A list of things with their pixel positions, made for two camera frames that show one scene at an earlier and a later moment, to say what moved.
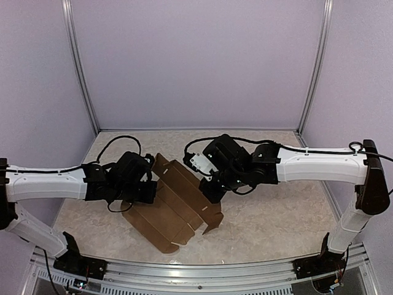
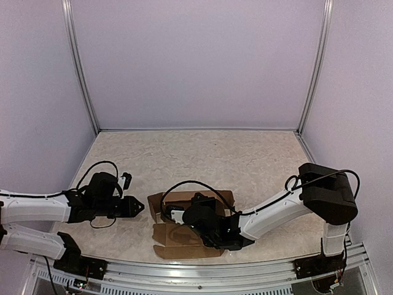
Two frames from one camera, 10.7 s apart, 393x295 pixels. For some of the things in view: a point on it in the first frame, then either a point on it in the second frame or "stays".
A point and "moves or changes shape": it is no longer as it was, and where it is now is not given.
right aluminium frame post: (326, 24) stays
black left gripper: (148, 198) -> (129, 211)
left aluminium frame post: (71, 34) stays
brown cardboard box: (179, 208) moves or changes shape
